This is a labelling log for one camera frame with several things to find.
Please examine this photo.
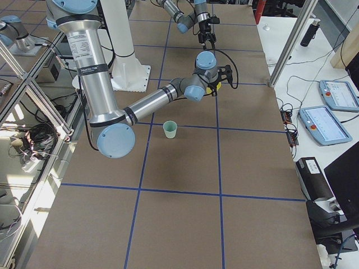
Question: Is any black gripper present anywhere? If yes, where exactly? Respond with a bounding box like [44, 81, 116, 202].
[208, 79, 221, 96]
[198, 20, 217, 50]

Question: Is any yellow cup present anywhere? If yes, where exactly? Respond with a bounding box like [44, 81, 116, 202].
[206, 82, 222, 94]

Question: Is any green cup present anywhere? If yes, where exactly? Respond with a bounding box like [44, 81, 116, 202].
[163, 120, 177, 139]

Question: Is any orange black electronics board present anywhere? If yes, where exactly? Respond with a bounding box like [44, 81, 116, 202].
[280, 109, 299, 147]

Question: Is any black water bottle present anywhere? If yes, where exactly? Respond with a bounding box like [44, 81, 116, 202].
[300, 18, 321, 47]

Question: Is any near teach pendant tablet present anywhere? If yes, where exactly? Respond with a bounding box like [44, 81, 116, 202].
[299, 105, 352, 146]

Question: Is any teach pendant tablet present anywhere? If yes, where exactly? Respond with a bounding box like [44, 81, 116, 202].
[319, 80, 358, 112]
[299, 105, 352, 146]

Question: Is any far teach pendant tablet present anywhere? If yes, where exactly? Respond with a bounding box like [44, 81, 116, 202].
[319, 80, 358, 112]

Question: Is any black printer box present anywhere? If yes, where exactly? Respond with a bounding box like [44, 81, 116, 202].
[296, 157, 334, 201]

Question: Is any black monitor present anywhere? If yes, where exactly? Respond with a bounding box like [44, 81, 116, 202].
[324, 142, 358, 219]

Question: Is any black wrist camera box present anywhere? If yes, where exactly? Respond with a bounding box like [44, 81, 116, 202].
[218, 64, 233, 86]

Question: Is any black camera cable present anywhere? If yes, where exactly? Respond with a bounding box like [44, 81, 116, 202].
[207, 48, 240, 90]

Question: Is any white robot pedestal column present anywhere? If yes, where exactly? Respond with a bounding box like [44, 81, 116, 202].
[100, 0, 151, 92]

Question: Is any aluminium frame post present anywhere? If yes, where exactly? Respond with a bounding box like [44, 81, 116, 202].
[268, 0, 318, 88]

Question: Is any aluminium lattice frame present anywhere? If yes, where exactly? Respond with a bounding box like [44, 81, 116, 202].
[1, 26, 88, 268]

